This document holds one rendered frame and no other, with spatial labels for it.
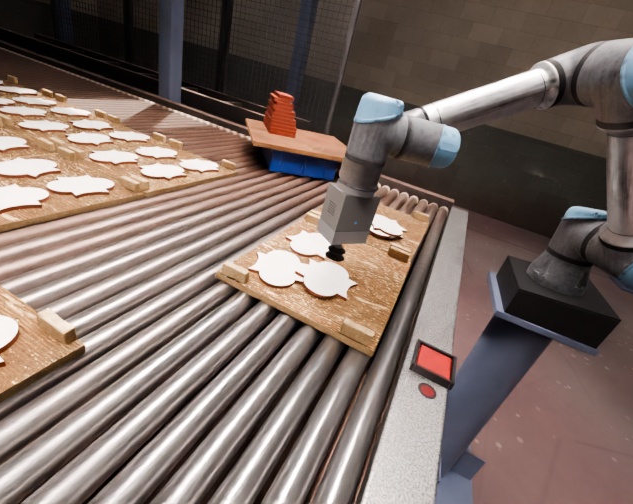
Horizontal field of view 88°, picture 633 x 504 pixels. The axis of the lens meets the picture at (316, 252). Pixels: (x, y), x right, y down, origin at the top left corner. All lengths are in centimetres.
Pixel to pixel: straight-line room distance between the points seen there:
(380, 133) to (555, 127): 528
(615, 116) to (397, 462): 70
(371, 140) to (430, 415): 45
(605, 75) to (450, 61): 492
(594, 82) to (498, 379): 87
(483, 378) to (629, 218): 65
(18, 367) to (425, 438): 55
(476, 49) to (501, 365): 493
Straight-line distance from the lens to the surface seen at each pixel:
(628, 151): 88
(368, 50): 589
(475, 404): 137
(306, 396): 53
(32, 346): 58
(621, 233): 99
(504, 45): 574
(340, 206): 61
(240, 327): 60
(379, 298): 75
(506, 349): 123
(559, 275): 113
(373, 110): 58
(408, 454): 54
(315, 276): 71
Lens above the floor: 133
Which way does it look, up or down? 28 degrees down
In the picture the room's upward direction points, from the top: 15 degrees clockwise
